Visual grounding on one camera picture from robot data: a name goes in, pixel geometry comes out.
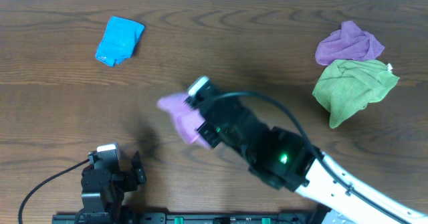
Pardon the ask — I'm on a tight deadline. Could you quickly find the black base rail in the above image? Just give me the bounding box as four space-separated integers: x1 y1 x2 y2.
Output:
51 211 332 224

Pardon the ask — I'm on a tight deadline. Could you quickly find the crumpled purple cloth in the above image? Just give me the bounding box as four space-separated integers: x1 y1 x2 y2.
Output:
315 21 385 66

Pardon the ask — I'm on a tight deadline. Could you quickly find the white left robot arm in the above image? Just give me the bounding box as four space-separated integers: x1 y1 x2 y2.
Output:
76 149 146 223

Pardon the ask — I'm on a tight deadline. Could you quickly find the crumpled green cloth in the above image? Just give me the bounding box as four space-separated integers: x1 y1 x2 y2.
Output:
312 60 399 128

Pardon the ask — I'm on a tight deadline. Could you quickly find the folded blue cloth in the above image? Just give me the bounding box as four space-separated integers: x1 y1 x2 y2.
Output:
95 16 145 67

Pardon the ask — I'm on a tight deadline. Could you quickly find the pink purple cloth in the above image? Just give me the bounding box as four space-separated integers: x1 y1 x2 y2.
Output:
156 92 211 149

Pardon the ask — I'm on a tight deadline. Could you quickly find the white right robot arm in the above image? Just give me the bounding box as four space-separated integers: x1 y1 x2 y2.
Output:
187 82 427 223

